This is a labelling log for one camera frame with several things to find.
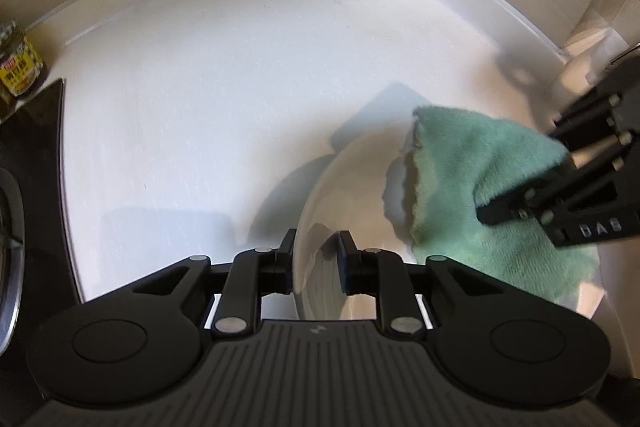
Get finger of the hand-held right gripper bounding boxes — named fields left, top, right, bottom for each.
left=476, top=144, right=640, bottom=226
left=550, top=54, right=640, bottom=168

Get black glass gas stove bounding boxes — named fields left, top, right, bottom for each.
left=0, top=78, right=86, bottom=358

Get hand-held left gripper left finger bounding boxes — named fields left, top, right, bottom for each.
left=132, top=229, right=297, bottom=339

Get white bowl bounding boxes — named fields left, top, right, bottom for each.
left=297, top=129, right=608, bottom=323

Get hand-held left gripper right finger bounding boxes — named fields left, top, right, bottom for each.
left=337, top=231, right=505, bottom=339

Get yellow label jar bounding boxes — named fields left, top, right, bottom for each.
left=0, top=21, right=46, bottom=98

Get metal stove burner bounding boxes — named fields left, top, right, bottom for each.
left=0, top=167, right=26, bottom=348

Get green cloth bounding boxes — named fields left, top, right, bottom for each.
left=382, top=106, right=600, bottom=303

